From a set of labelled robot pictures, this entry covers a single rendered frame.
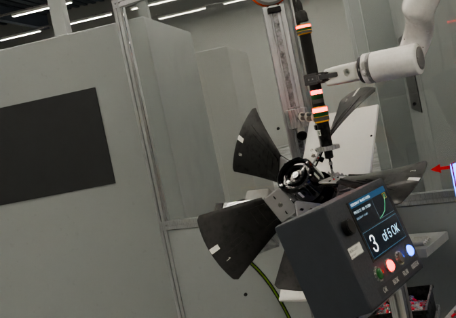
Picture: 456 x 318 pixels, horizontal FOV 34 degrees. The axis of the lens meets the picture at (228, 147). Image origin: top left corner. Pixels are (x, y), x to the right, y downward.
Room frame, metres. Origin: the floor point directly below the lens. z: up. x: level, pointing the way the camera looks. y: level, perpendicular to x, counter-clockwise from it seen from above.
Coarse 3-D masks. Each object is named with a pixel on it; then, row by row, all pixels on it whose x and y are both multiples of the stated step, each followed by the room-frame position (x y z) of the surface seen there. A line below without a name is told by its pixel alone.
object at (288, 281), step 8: (280, 264) 1.97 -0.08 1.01; (288, 264) 1.97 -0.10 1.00; (280, 272) 1.96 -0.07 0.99; (288, 272) 1.96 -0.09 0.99; (280, 280) 1.95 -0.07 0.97; (288, 280) 1.94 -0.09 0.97; (296, 280) 1.94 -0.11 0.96; (280, 288) 1.93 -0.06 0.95; (288, 288) 1.93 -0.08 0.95; (296, 288) 1.93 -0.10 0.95
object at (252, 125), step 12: (252, 108) 2.39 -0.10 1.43; (252, 120) 2.37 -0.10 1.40; (240, 132) 2.42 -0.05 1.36; (252, 132) 2.36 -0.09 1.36; (264, 132) 2.31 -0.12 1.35; (240, 144) 2.41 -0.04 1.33; (252, 144) 2.36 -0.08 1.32; (264, 144) 2.30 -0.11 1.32; (252, 156) 2.36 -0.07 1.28; (264, 156) 2.31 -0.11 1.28; (276, 156) 2.25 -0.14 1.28; (240, 168) 2.42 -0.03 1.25; (252, 168) 2.37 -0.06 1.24; (264, 168) 2.32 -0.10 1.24; (276, 168) 2.26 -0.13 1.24; (276, 180) 2.28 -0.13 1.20
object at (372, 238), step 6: (372, 228) 1.29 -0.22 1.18; (366, 234) 1.27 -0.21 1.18; (372, 234) 1.28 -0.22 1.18; (366, 240) 1.26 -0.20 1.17; (372, 240) 1.27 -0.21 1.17; (378, 240) 1.29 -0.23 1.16; (372, 246) 1.27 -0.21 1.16; (378, 246) 1.28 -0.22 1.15; (372, 252) 1.26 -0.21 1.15; (378, 252) 1.27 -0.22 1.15; (384, 252) 1.29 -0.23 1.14
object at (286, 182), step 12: (288, 168) 2.16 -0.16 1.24; (300, 168) 2.12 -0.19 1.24; (312, 168) 2.10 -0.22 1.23; (288, 180) 2.12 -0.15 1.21; (300, 180) 2.10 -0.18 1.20; (312, 180) 2.09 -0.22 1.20; (288, 192) 2.10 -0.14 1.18; (300, 192) 2.09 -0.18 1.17; (312, 192) 2.10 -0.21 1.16; (324, 192) 2.16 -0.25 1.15; (336, 192) 2.16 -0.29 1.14
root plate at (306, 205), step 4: (296, 204) 2.10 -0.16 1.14; (300, 204) 2.10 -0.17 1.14; (304, 204) 2.11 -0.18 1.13; (308, 204) 2.11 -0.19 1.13; (312, 204) 2.12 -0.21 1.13; (316, 204) 2.12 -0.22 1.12; (320, 204) 2.12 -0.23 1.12; (296, 208) 2.09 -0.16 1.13; (300, 208) 2.09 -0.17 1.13; (304, 208) 2.10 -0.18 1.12; (308, 208) 2.10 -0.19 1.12; (296, 212) 2.08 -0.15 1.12; (300, 212) 2.08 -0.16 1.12
